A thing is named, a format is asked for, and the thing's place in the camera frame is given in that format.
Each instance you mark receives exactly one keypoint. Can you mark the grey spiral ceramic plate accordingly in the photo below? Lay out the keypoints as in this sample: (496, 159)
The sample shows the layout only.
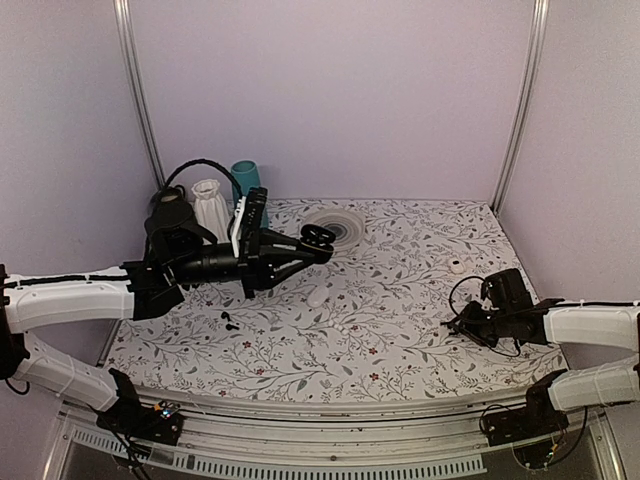
(348, 226)

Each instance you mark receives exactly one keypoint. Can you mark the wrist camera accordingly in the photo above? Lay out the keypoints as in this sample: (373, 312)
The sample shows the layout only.
(247, 219)
(506, 291)

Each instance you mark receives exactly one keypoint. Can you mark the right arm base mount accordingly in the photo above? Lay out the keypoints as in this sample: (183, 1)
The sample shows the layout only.
(536, 418)

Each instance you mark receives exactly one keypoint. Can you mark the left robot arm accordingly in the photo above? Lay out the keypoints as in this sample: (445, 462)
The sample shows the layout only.
(179, 254)

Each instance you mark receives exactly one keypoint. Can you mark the black earbud charging case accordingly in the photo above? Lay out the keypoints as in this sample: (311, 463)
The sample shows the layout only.
(317, 238)

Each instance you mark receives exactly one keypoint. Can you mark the white oval charging case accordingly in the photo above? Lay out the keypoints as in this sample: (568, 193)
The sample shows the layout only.
(318, 296)

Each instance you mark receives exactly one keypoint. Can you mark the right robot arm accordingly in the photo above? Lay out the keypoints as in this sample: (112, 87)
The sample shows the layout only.
(412, 326)

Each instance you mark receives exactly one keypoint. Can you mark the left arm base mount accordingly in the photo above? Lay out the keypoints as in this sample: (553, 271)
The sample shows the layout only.
(161, 423)

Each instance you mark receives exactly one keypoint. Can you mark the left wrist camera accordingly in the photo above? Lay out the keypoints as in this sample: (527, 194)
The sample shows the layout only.
(247, 219)

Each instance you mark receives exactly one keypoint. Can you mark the aluminium corner post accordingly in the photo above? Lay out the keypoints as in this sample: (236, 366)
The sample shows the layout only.
(124, 25)
(533, 57)

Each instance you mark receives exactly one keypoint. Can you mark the black cylindrical vase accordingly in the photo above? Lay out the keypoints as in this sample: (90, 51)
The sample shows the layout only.
(168, 195)

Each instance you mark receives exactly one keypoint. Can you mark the right aluminium corner post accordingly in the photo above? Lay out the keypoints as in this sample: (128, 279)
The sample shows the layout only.
(533, 57)

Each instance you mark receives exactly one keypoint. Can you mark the white ribbed vase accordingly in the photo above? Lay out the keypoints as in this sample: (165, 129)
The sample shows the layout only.
(210, 208)

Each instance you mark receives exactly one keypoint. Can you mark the small white earbud case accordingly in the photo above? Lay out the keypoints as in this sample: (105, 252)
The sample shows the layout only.
(457, 266)

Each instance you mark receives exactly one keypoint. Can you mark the aluminium front rail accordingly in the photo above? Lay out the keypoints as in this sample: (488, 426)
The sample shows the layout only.
(415, 439)

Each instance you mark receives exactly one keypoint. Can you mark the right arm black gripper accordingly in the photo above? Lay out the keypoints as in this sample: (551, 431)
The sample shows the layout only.
(468, 323)

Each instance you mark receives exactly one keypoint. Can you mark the teal cylindrical vase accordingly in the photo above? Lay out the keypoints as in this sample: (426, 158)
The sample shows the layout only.
(246, 173)

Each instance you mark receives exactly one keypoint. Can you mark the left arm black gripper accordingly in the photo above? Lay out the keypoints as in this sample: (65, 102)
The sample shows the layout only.
(259, 267)

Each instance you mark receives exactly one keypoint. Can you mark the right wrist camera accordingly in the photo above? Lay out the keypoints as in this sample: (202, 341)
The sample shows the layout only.
(506, 291)

